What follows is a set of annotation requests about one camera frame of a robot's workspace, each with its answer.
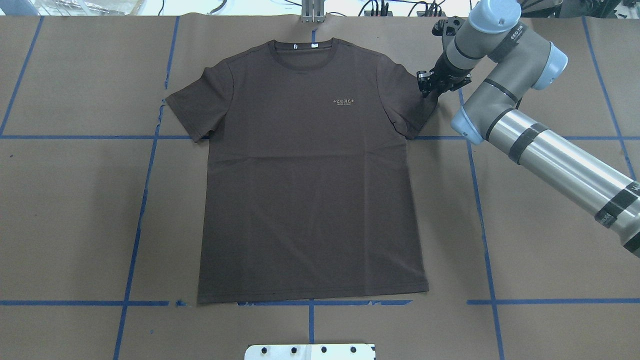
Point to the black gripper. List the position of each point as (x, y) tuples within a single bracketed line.
[(444, 68)]

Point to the brown t-shirt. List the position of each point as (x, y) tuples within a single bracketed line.
[(308, 190)]

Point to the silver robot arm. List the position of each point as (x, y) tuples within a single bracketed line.
[(525, 60)]

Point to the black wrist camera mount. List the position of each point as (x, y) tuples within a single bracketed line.
[(447, 27)]

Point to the aluminium frame post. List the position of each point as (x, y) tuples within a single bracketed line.
[(313, 11)]

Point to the white pedestal column base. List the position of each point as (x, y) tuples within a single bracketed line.
[(322, 351)]

